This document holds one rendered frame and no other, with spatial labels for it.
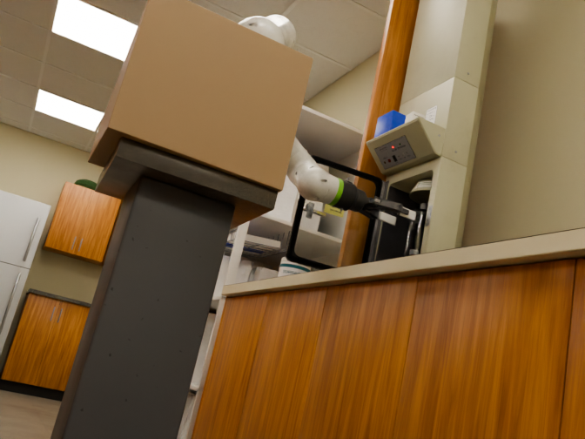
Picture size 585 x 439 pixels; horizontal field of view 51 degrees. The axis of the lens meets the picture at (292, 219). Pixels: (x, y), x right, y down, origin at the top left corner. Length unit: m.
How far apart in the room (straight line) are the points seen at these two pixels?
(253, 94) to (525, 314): 0.67
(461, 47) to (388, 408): 1.32
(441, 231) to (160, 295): 1.11
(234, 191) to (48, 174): 6.18
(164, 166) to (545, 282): 0.74
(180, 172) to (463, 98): 1.30
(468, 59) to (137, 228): 1.47
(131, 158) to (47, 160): 6.20
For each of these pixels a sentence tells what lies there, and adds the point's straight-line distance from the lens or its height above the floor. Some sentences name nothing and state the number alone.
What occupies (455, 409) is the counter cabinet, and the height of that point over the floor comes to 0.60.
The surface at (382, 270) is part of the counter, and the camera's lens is 1.61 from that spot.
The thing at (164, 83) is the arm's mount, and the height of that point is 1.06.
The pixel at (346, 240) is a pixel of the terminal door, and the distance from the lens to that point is 2.22.
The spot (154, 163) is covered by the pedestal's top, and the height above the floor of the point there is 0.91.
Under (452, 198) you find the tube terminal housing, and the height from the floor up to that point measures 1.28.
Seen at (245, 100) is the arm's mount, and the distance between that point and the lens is 1.25.
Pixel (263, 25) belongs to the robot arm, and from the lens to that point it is 1.49.
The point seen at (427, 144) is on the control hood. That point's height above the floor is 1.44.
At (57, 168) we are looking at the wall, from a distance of 7.35.
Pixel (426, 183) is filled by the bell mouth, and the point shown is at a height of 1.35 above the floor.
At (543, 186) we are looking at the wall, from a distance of 2.37.
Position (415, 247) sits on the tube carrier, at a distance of 2.12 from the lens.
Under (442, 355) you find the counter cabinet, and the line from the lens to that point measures 1.39.
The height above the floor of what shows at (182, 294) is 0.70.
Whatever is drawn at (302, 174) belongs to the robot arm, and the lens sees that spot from 1.95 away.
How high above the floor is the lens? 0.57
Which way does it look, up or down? 15 degrees up
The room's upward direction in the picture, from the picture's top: 13 degrees clockwise
